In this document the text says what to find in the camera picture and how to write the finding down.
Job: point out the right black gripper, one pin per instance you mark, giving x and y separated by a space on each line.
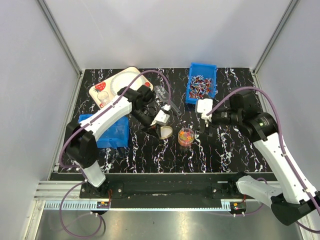
205 130

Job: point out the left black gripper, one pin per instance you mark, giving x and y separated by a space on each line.
154 129

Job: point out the white round jar lid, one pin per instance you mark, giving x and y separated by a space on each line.
165 132

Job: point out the clear glass jar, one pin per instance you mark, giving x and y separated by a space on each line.
185 137

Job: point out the clear plastic scoop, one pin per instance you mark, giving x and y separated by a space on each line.
163 96

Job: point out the blue bin of star candies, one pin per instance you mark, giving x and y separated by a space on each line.
116 136

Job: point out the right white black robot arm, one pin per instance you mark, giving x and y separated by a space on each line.
252 111

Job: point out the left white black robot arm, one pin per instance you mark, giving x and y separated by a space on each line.
80 143

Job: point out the blue bin of wrapped candies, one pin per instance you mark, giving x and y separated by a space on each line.
201 82

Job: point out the white paper plate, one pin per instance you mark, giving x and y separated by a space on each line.
123 79

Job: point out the small clear glass cup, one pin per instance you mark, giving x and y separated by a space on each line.
103 97

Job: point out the strawberry pattern tray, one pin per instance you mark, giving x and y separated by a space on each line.
107 90

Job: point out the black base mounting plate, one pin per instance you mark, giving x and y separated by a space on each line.
160 186

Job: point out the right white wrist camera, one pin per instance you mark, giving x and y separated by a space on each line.
203 107

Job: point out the aluminium frame rail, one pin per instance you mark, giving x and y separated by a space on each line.
55 190

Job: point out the white slotted cable duct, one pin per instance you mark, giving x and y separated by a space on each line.
217 205

